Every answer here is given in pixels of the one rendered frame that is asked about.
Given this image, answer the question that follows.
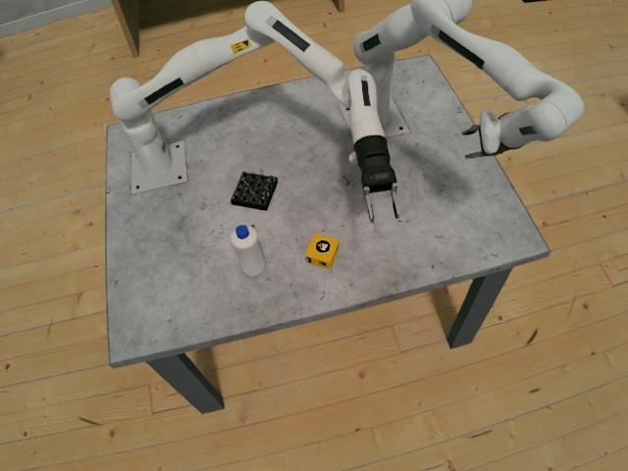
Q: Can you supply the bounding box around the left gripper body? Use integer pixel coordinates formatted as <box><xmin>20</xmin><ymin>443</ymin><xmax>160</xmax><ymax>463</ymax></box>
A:
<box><xmin>479</xmin><ymin>109</ymin><xmax>528</xmax><ymax>156</ymax></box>

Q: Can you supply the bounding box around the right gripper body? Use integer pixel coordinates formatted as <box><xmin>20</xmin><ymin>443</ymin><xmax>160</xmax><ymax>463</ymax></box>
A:
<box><xmin>349</xmin><ymin>119</ymin><xmax>397</xmax><ymax>193</ymax></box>

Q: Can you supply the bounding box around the white bottle with blue cap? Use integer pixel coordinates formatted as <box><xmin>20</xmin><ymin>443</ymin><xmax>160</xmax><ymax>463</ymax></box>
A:
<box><xmin>231</xmin><ymin>225</ymin><xmax>266</xmax><ymax>277</ymax></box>

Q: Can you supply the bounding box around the black knob panel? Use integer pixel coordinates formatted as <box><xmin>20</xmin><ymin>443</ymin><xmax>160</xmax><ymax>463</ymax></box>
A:
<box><xmin>231</xmin><ymin>171</ymin><xmax>278</xmax><ymax>211</ymax></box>

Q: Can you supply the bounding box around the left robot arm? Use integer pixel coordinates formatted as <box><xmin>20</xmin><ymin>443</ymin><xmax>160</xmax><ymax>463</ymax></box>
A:
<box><xmin>353</xmin><ymin>0</ymin><xmax>584</xmax><ymax>143</ymax></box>

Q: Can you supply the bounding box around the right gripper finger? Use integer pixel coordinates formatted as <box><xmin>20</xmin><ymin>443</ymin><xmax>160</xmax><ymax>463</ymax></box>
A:
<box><xmin>391</xmin><ymin>183</ymin><xmax>400</xmax><ymax>219</ymax></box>
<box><xmin>363</xmin><ymin>186</ymin><xmax>374</xmax><ymax>223</ymax></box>

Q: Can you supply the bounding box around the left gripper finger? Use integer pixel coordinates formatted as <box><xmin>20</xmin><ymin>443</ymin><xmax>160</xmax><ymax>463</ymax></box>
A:
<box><xmin>465</xmin><ymin>152</ymin><xmax>487</xmax><ymax>159</ymax></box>
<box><xmin>462</xmin><ymin>125</ymin><xmax>479</xmax><ymax>135</ymax></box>

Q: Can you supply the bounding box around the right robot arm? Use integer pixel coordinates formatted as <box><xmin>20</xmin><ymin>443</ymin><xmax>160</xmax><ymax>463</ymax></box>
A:
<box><xmin>110</xmin><ymin>1</ymin><xmax>380</xmax><ymax>178</ymax></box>

